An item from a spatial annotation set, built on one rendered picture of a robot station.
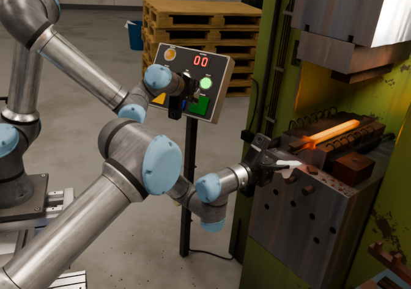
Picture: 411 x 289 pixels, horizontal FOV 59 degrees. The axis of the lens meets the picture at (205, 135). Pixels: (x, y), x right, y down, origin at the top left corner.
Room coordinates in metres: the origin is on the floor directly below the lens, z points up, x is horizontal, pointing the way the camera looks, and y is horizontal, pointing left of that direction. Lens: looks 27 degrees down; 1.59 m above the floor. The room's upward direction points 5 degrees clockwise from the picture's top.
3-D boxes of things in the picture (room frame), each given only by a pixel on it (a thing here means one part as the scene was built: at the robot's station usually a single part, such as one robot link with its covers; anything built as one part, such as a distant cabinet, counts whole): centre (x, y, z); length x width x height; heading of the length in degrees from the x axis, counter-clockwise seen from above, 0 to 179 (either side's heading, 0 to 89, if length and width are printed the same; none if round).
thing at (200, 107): (1.38, 0.03, 1.01); 0.07 x 0.05 x 0.07; 66
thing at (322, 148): (1.31, -0.51, 0.96); 0.42 x 0.20 x 0.09; 131
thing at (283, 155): (1.27, -0.56, 0.69); 0.56 x 0.38 x 0.45; 131
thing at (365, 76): (1.32, -0.56, 1.24); 0.30 x 0.07 x 0.06; 131
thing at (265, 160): (0.97, -0.16, 0.97); 0.12 x 0.08 x 0.09; 131
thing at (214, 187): (0.87, -0.04, 0.97); 0.11 x 0.08 x 0.09; 131
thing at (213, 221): (0.88, -0.03, 0.88); 0.11 x 0.08 x 0.11; 49
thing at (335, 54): (1.31, -0.51, 1.32); 0.42 x 0.20 x 0.10; 131
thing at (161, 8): (4.44, 0.15, 0.49); 1.37 x 0.94 x 0.97; 110
